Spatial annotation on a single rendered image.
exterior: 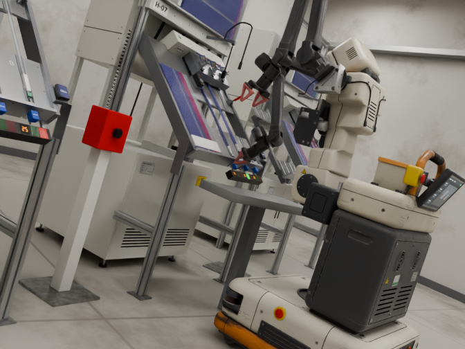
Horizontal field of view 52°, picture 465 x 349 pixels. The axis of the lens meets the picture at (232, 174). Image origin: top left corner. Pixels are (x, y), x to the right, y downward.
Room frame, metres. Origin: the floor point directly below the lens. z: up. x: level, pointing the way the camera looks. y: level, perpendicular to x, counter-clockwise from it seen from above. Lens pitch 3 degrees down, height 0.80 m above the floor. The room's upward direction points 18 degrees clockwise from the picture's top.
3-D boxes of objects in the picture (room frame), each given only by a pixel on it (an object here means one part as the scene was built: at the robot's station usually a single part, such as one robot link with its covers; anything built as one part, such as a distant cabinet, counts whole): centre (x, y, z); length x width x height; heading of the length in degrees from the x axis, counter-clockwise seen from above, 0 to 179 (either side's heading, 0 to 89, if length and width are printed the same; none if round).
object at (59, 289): (1.95, 0.54, 0.39); 0.24 x 0.24 x 0.78; 59
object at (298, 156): (3.98, -0.33, 0.65); 1.01 x 0.73 x 1.29; 59
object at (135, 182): (2.81, 0.57, 0.31); 0.70 x 0.65 x 0.62; 149
